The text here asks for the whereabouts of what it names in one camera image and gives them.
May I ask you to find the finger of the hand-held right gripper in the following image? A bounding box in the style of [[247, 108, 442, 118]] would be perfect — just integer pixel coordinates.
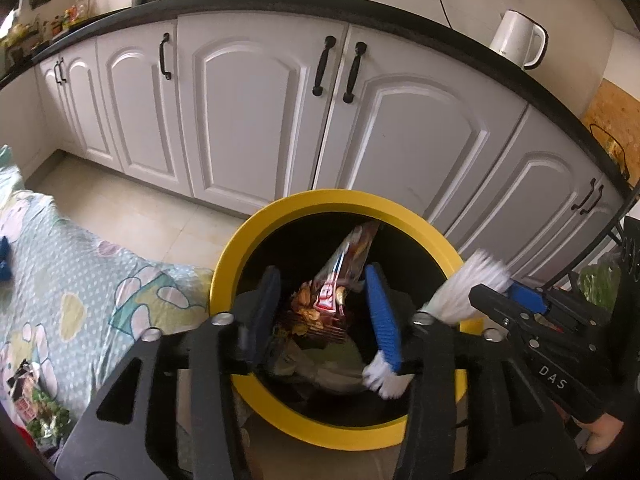
[[469, 284, 538, 348], [507, 282, 566, 328]]

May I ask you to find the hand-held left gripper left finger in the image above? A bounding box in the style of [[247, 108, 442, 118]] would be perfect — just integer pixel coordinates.
[[55, 265, 283, 480]]

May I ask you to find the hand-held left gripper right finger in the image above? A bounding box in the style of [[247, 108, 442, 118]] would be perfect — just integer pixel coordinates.
[[364, 263, 586, 480]]

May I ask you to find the white foam net sleeve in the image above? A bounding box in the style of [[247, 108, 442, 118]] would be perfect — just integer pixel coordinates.
[[362, 249, 512, 401]]

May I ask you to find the gold black wrapper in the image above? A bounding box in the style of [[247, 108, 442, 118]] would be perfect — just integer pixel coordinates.
[[280, 285, 351, 343]]

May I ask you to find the yellow-rimmed black bin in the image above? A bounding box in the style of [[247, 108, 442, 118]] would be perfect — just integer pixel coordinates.
[[210, 189, 471, 452]]

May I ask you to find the red white snack wrapper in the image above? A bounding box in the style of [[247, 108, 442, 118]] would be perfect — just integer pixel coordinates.
[[312, 222, 381, 313]]

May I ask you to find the pink foil wrapper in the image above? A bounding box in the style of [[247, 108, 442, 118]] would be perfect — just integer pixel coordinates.
[[10, 360, 45, 413]]

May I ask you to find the person's right hand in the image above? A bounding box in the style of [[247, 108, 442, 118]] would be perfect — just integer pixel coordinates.
[[575, 412, 626, 456]]

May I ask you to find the green vegetable bag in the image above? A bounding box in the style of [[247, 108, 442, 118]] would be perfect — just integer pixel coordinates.
[[580, 255, 623, 311]]

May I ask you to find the cartoon printed blanket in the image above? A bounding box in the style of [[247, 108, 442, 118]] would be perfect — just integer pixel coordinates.
[[0, 145, 216, 461]]

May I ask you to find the row of white cabinet doors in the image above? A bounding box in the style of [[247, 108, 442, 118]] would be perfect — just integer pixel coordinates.
[[32, 12, 626, 291]]

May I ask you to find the wooden board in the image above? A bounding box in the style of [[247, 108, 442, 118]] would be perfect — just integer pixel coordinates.
[[582, 77, 640, 161]]

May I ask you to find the green patterned wrapper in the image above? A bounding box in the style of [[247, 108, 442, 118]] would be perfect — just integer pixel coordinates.
[[27, 389, 72, 445]]

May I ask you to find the white electric kettle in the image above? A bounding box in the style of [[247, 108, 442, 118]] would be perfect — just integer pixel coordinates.
[[489, 9, 548, 71]]

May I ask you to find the black kitchen countertop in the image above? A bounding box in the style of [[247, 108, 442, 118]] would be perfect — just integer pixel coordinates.
[[0, 0, 633, 196]]

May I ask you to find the black wire rack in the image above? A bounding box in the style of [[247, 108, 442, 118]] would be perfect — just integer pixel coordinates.
[[545, 195, 640, 321]]

